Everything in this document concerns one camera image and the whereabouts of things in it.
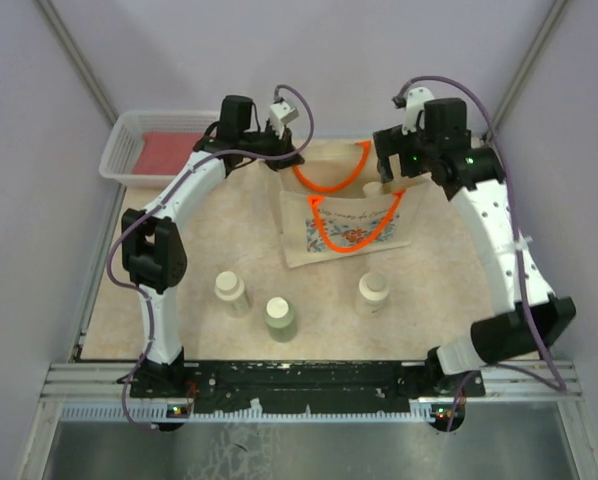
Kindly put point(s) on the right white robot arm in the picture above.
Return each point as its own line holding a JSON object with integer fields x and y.
{"x": 527, "y": 313}

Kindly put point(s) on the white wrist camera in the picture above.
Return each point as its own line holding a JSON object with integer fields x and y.
{"x": 281, "y": 113}
{"x": 412, "y": 103}

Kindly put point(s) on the canvas bag with orange handles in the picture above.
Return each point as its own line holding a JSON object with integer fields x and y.
{"x": 321, "y": 213}

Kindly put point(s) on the green bottle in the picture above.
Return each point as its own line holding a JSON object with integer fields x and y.
{"x": 372, "y": 189}
{"x": 280, "y": 320}

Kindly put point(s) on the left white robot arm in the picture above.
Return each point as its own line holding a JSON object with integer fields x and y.
{"x": 152, "y": 250}

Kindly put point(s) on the red folded cloth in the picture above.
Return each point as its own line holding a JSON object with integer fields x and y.
{"x": 165, "y": 153}

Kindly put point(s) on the white plastic basket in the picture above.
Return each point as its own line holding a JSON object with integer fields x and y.
{"x": 125, "y": 143}

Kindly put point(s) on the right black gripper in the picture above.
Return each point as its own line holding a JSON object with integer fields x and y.
{"x": 392, "y": 141}

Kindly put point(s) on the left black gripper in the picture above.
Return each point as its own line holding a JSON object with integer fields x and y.
{"x": 280, "y": 146}

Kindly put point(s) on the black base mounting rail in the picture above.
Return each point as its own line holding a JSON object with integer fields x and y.
{"x": 294, "y": 387}

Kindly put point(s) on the white bottle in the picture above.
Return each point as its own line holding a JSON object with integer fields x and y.
{"x": 372, "y": 294}
{"x": 230, "y": 289}

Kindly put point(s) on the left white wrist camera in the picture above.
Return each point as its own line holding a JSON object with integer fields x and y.
{"x": 281, "y": 113}

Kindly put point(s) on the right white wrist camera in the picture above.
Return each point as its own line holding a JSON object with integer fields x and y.
{"x": 412, "y": 103}

